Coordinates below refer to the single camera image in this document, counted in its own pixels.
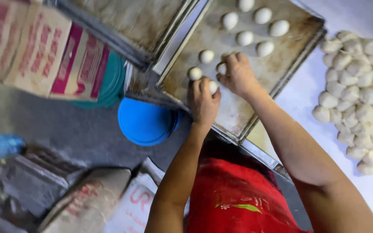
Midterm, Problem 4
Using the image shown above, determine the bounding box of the person's left hand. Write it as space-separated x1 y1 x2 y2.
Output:
186 77 222 127

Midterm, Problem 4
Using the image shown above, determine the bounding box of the person's right hand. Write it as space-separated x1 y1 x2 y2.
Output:
216 52 262 98

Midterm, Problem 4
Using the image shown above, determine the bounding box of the large greasy metal baking tray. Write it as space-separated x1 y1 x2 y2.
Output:
156 0 328 145

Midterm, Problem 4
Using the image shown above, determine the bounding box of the set of smooth dough balls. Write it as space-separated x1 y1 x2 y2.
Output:
187 0 291 81

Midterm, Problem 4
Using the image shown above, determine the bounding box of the blue plastic bucket lid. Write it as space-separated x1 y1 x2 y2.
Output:
117 97 183 147

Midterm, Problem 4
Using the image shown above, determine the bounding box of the teal plastic bucket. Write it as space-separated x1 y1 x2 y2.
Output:
68 51 127 109

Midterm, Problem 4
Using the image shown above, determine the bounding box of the person's red apron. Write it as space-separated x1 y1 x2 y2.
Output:
185 139 313 233

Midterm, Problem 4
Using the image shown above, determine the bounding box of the empty metal baking tray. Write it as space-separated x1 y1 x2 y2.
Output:
44 0 206 71

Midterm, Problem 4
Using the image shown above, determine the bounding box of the pile of rough dough pieces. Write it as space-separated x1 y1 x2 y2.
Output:
312 30 373 176

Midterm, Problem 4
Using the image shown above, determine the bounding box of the white sack with red print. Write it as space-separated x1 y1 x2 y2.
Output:
103 157 191 233

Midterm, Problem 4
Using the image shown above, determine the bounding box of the brown paper sack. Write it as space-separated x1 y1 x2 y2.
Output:
38 167 133 233

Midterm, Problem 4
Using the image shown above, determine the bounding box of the printed cardboard box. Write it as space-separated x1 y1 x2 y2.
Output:
0 0 111 101

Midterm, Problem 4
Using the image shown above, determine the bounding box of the grey crate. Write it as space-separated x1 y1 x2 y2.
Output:
0 146 88 218

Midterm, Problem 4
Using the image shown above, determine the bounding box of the blue plastic bag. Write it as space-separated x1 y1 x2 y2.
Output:
0 133 26 161

